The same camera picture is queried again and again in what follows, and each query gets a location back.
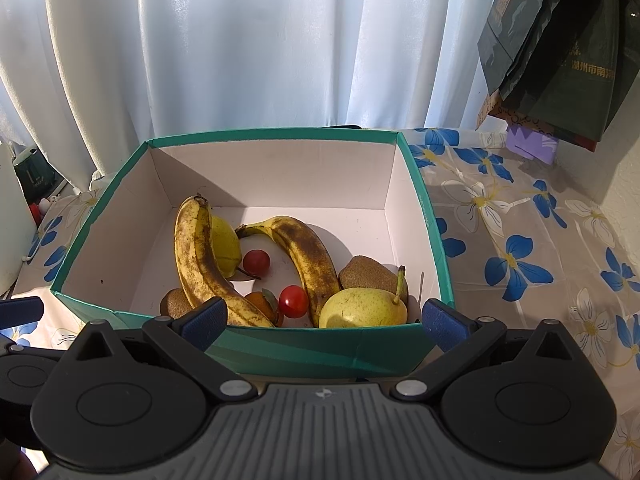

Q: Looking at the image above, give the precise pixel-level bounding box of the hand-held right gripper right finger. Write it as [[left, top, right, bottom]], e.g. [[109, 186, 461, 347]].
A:
[[392, 298, 585, 401]]

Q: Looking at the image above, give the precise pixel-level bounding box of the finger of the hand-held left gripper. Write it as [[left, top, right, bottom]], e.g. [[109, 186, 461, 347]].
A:
[[0, 296, 45, 361]]

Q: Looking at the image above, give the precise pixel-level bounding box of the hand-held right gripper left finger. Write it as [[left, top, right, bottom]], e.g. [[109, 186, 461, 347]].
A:
[[60, 296, 257, 401]]

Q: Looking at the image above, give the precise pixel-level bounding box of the brown kiwi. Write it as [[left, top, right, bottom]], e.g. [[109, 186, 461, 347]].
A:
[[339, 255, 408, 303], [160, 288, 193, 319]]

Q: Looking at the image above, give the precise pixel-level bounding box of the orange tangerine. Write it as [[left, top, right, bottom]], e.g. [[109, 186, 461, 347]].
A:
[[244, 288, 285, 327]]

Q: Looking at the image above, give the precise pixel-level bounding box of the spotted ripe banana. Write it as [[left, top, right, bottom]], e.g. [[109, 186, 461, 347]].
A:
[[174, 194, 275, 328], [235, 216, 343, 328]]

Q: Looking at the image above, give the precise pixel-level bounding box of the yellow-green pear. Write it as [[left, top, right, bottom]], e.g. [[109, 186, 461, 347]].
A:
[[319, 265, 410, 329], [210, 215, 243, 279]]

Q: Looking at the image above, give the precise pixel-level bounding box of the red cherry tomato with stem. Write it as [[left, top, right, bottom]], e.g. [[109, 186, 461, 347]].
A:
[[236, 249, 271, 281]]

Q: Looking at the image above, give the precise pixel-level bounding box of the teal cardboard box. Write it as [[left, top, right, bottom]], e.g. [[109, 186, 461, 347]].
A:
[[50, 127, 456, 380]]

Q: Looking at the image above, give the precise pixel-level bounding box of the red and white small toy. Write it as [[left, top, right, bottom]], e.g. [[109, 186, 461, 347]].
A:
[[30, 199, 54, 227]]

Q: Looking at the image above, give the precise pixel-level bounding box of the floral tablecloth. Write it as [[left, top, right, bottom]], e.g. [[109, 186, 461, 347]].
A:
[[0, 127, 640, 480]]

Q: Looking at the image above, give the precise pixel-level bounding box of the dark green mug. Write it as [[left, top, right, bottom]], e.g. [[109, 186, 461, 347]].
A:
[[12, 147, 66, 202]]

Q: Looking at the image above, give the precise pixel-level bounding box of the purple paper item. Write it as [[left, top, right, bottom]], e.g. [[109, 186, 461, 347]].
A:
[[506, 125, 560, 165]]

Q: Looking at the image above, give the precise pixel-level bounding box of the brown patterned paper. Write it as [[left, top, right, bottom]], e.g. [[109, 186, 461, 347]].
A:
[[475, 91, 556, 136]]

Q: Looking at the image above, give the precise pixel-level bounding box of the white curtain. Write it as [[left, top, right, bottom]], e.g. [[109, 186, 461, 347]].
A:
[[0, 0, 501, 181]]

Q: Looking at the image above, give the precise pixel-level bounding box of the dark green paper bag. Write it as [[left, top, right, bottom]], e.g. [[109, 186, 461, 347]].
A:
[[477, 0, 567, 92], [500, 0, 640, 153]]

